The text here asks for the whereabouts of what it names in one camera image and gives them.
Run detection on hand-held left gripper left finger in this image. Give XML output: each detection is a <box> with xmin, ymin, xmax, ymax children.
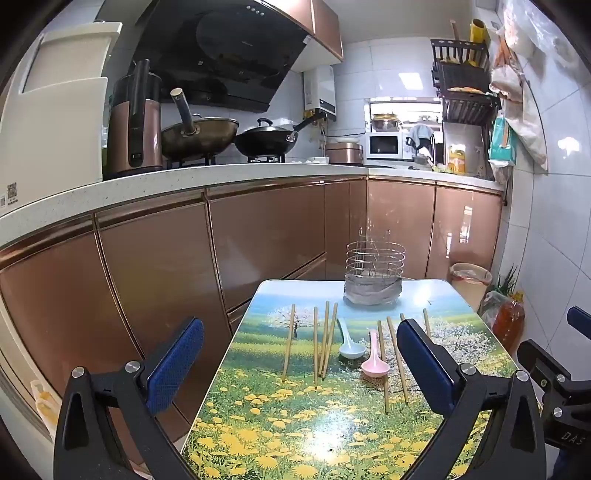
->
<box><xmin>53</xmin><ymin>316</ymin><xmax>206</xmax><ymax>480</ymax></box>

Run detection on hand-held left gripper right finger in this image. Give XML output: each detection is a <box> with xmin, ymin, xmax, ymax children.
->
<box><xmin>396</xmin><ymin>318</ymin><xmax>549</xmax><ymax>480</ymax></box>

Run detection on pink soup spoon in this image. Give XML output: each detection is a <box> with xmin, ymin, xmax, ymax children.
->
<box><xmin>361</xmin><ymin>329</ymin><xmax>391</xmax><ymax>379</ymax></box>

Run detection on light blue soup spoon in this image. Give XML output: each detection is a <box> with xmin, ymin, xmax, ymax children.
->
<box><xmin>336</xmin><ymin>317</ymin><xmax>366</xmax><ymax>361</ymax></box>

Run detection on wire utensil holder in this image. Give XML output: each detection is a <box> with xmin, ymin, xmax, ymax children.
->
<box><xmin>342</xmin><ymin>226</ymin><xmax>407</xmax><ymax>306</ymax></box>

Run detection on amber oil bottle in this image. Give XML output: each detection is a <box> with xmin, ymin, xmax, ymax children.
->
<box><xmin>492</xmin><ymin>291</ymin><xmax>527</xmax><ymax>354</ymax></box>

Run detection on clear plastic bag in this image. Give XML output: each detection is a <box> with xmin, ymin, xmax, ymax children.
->
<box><xmin>479</xmin><ymin>290</ymin><xmax>504</xmax><ymax>324</ymax></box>

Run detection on green onions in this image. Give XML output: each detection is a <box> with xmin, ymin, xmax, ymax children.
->
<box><xmin>496</xmin><ymin>264</ymin><xmax>520</xmax><ymax>296</ymax></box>

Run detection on beige trash bin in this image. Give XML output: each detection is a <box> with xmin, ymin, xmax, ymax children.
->
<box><xmin>449</xmin><ymin>262</ymin><xmax>494</xmax><ymax>311</ymax></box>

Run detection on copper base cabinets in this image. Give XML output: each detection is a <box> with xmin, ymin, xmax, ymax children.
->
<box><xmin>0</xmin><ymin>178</ymin><xmax>504</xmax><ymax>462</ymax></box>

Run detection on white kitchen countertop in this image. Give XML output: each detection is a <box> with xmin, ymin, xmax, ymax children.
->
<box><xmin>0</xmin><ymin>161</ymin><xmax>504</xmax><ymax>222</ymax></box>

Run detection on teal package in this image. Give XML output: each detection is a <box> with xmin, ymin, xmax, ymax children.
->
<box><xmin>488</xmin><ymin>114</ymin><xmax>517</xmax><ymax>167</ymax></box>

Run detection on hanging plastic bags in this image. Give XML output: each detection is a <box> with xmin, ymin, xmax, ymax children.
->
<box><xmin>488</xmin><ymin>0</ymin><xmax>550</xmax><ymax>174</ymax></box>

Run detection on white microwave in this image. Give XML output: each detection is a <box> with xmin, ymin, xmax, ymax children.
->
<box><xmin>366</xmin><ymin>131</ymin><xmax>407</xmax><ymax>160</ymax></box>

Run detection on gas stove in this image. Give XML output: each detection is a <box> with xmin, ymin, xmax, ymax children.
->
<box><xmin>164</xmin><ymin>154</ymin><xmax>287</xmax><ymax>168</ymax></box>

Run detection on copper rice cooker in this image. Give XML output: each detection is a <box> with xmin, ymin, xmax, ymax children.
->
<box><xmin>324</xmin><ymin>141</ymin><xmax>365</xmax><ymax>166</ymax></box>

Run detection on brass wok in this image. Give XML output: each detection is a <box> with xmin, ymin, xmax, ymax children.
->
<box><xmin>161</xmin><ymin>89</ymin><xmax>241</xmax><ymax>160</ymax></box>

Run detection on light blue towel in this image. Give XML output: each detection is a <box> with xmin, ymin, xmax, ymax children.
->
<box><xmin>405</xmin><ymin>124</ymin><xmax>435</xmax><ymax>148</ymax></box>

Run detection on copper black electric kettle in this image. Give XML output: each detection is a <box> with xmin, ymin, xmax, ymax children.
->
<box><xmin>107</xmin><ymin>59</ymin><xmax>164</xmax><ymax>175</ymax></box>

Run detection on black wok with lid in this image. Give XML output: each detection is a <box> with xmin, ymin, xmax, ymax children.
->
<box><xmin>234</xmin><ymin>112</ymin><xmax>324</xmax><ymax>158</ymax></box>

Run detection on steel pot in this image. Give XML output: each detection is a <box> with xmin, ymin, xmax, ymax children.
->
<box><xmin>370</xmin><ymin>113</ymin><xmax>402</xmax><ymax>133</ymax></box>

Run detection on white appliance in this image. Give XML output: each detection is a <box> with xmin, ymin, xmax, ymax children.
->
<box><xmin>0</xmin><ymin>21</ymin><xmax>123</xmax><ymax>217</ymax></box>

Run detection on white water heater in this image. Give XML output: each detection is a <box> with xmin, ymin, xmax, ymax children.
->
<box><xmin>303</xmin><ymin>66</ymin><xmax>336</xmax><ymax>121</ymax></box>

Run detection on yellow canister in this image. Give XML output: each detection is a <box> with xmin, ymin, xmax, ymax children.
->
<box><xmin>468</xmin><ymin>19</ymin><xmax>488</xmax><ymax>65</ymax></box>

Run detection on black range hood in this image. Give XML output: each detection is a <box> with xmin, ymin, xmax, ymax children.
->
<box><xmin>131</xmin><ymin>0</ymin><xmax>311</xmax><ymax>114</ymax></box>

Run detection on copper upper cabinet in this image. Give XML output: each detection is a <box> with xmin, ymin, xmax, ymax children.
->
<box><xmin>259</xmin><ymin>0</ymin><xmax>345</xmax><ymax>61</ymax></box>

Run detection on black wall rack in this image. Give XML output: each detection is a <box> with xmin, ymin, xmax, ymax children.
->
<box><xmin>430</xmin><ymin>38</ymin><xmax>502</xmax><ymax>125</ymax></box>

